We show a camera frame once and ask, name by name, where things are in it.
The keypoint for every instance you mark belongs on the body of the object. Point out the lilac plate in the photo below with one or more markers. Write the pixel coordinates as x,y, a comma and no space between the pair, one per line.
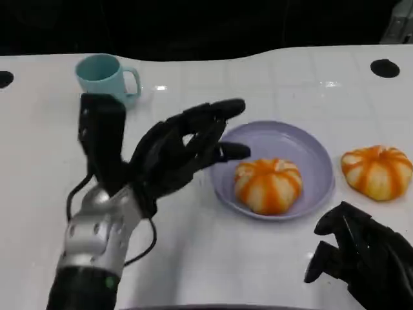
284,142

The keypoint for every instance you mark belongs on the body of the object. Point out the black table grommet hole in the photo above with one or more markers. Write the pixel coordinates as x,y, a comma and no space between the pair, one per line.
384,68
6,79

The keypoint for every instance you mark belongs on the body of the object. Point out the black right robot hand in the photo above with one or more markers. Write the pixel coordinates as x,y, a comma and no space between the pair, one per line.
380,258

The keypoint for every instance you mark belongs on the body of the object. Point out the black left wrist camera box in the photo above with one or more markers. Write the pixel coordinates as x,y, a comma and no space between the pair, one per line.
101,139

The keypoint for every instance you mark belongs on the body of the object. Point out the black backdrop cloth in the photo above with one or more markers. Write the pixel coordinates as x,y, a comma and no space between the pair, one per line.
193,26

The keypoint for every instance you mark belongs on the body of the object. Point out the pale green mug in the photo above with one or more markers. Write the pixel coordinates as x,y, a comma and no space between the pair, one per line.
100,77

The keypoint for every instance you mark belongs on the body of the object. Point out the grey metal frame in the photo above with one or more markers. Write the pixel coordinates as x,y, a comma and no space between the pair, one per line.
398,22

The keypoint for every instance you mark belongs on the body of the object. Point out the orange white toy bread roll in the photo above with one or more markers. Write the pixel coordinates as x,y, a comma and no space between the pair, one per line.
267,187
377,174

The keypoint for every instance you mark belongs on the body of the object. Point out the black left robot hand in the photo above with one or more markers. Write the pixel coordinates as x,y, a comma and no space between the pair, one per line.
171,151

